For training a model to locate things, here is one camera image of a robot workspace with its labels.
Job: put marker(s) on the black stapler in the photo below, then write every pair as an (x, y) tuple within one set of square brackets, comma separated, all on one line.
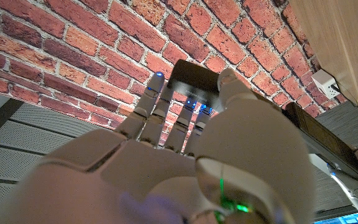
[(194, 76)]

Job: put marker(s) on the white power strip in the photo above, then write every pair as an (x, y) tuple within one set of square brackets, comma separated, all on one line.
[(323, 83)]

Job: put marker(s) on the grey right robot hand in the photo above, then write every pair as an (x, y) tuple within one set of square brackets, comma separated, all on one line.
[(154, 174)]

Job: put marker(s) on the printed red brick backdrop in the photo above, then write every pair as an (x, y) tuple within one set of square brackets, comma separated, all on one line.
[(104, 46)]

